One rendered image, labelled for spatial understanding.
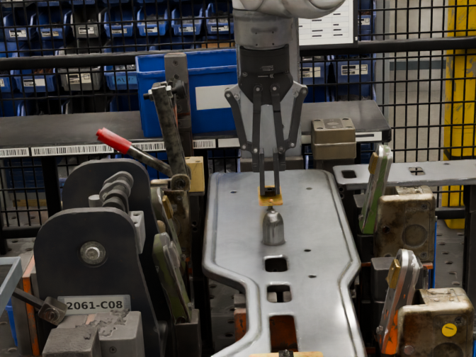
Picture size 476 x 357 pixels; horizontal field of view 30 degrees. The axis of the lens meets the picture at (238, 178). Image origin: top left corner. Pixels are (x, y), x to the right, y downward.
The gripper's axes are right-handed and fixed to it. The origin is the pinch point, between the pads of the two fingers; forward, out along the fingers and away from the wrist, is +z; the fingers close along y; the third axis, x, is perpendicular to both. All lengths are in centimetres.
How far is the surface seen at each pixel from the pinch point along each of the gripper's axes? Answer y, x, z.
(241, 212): -4.6, -0.8, 6.6
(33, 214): -59, 79, 37
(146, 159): -19.1, -0.8, -3.1
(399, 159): 77, 315, 107
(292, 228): 3.1, -8.1, 6.6
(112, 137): -24.1, -0.8, -7.1
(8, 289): -27, -57, -9
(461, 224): 46, 58, 36
